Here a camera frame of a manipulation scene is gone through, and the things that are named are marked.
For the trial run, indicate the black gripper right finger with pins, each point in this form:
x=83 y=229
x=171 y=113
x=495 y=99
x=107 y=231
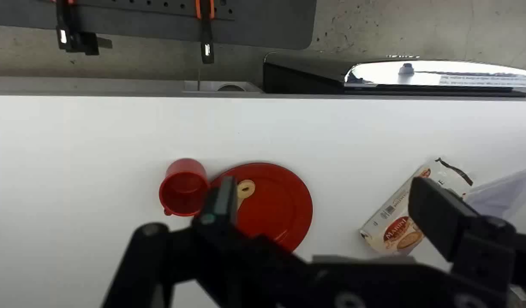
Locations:
x=440 y=214

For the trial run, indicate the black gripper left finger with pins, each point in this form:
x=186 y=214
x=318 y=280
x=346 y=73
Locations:
x=219 y=215

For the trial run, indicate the orange plastic cup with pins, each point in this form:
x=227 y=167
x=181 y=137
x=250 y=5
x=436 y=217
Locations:
x=185 y=186

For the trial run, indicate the orange plastic plate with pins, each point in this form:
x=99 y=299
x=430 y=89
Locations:
x=275 y=202

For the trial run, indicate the white snack packet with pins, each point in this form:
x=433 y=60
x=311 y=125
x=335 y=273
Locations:
x=392 y=229

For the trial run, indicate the black orange clamp right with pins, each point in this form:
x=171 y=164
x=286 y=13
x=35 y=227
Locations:
x=205 y=13

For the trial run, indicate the black orange clamp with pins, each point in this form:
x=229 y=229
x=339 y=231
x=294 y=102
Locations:
x=71 y=36
x=205 y=13

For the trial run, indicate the grey pegboard panel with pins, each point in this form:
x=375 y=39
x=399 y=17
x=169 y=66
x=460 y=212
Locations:
x=251 y=22

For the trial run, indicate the black orange clamp left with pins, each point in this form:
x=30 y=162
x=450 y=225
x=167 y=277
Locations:
x=71 y=36

